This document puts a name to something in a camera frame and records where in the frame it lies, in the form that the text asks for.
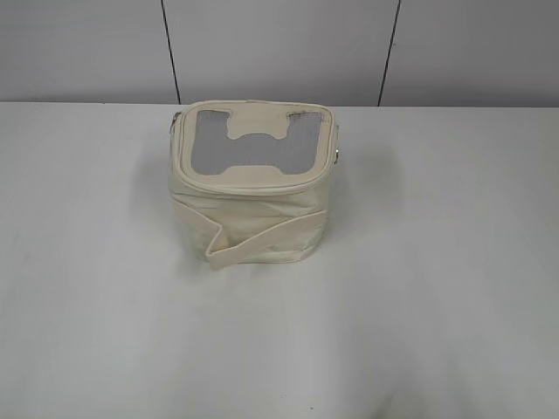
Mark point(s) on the cream zippered bag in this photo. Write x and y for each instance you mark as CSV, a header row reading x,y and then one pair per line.
x,y
249,179

